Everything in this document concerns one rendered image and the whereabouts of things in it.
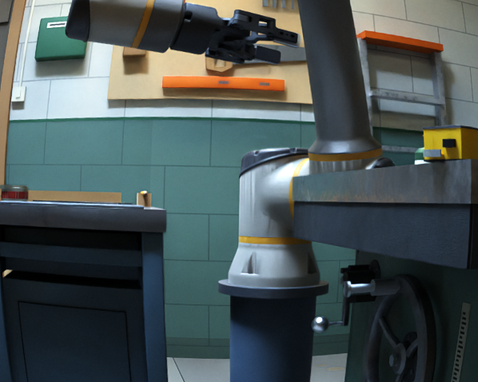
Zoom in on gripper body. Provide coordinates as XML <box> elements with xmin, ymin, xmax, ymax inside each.
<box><xmin>169</xmin><ymin>2</ymin><xmax>237</xmax><ymax>56</ymax></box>

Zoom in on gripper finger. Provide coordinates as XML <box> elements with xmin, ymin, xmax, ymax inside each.
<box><xmin>221</xmin><ymin>10</ymin><xmax>300</xmax><ymax>48</ymax></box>
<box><xmin>205</xmin><ymin>36</ymin><xmax>282</xmax><ymax>66</ymax></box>

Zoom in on black lever with steel ball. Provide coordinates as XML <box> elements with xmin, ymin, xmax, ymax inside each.
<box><xmin>311</xmin><ymin>259</ymin><xmax>382</xmax><ymax>335</ymax></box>

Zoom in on dark handwheel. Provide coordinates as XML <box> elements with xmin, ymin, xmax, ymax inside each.
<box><xmin>361</xmin><ymin>273</ymin><xmax>439</xmax><ymax>382</ymax></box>

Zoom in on orange spirit level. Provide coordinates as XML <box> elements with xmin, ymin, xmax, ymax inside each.
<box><xmin>161</xmin><ymin>75</ymin><xmax>286</xmax><ymax>92</ymax></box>

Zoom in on tan pegboard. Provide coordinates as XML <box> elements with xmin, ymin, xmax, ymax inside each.
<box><xmin>107</xmin><ymin>0</ymin><xmax>314</xmax><ymax>105</ymax></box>

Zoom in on grey stepladder with orange top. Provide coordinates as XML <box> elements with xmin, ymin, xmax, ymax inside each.
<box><xmin>356</xmin><ymin>30</ymin><xmax>448</xmax><ymax>154</ymax></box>

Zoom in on tan board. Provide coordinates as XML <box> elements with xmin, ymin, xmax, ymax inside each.
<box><xmin>26</xmin><ymin>190</ymin><xmax>123</xmax><ymax>204</ymax></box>

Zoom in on yellow box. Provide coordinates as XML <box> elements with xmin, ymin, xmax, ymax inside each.
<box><xmin>422</xmin><ymin>125</ymin><xmax>478</xmax><ymax>162</ymax></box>

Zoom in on green machine body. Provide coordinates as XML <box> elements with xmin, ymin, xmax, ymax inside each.
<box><xmin>291</xmin><ymin>159</ymin><xmax>478</xmax><ymax>382</ymax></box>

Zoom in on red tin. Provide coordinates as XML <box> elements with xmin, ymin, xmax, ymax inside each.
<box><xmin>0</xmin><ymin>185</ymin><xmax>30</xmax><ymax>201</ymax></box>

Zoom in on blue cabinet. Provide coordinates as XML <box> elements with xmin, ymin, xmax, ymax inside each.
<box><xmin>0</xmin><ymin>201</ymin><xmax>169</xmax><ymax>382</ymax></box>

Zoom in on steel scale strip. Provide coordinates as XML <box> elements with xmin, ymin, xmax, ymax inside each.
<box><xmin>448</xmin><ymin>302</ymin><xmax>472</xmax><ymax>382</ymax></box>

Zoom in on green wall cabinet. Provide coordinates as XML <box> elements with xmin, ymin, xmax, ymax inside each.
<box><xmin>34</xmin><ymin>16</ymin><xmax>89</xmax><ymax>62</ymax></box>

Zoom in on tan door frame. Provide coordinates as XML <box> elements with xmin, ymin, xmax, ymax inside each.
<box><xmin>0</xmin><ymin>0</ymin><xmax>27</xmax><ymax>202</ymax></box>

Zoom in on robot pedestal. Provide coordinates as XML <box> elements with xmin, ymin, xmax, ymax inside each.
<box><xmin>217</xmin><ymin>279</ymin><xmax>329</xmax><ymax>382</ymax></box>

